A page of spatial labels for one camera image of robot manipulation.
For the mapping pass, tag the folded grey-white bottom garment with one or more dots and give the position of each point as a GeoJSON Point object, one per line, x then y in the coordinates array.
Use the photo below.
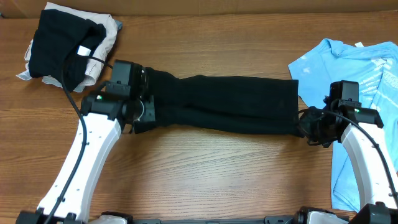
{"type": "Point", "coordinates": [28, 71]}

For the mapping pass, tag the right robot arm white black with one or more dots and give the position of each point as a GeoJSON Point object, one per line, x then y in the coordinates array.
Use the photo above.
{"type": "Point", "coordinates": [360, 132]}

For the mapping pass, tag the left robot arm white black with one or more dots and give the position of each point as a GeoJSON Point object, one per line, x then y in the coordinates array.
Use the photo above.
{"type": "Point", "coordinates": [103, 114]}

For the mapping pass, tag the light blue t-shirt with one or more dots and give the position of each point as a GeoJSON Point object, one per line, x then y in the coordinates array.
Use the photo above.
{"type": "Point", "coordinates": [373, 67]}

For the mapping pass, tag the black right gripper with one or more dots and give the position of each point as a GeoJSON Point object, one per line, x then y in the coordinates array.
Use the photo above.
{"type": "Point", "coordinates": [305, 127]}

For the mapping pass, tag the folded beige garment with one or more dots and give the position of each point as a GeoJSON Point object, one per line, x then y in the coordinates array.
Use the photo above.
{"type": "Point", "coordinates": [112, 26]}

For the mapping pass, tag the black Sydrogen t-shirt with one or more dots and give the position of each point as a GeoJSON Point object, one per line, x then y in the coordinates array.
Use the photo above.
{"type": "Point", "coordinates": [245, 105]}

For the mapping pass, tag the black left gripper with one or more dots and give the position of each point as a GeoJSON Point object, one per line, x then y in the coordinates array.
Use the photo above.
{"type": "Point", "coordinates": [150, 113]}

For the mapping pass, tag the folded black garment on pile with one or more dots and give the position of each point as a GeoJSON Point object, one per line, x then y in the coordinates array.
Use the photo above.
{"type": "Point", "coordinates": [55, 45]}

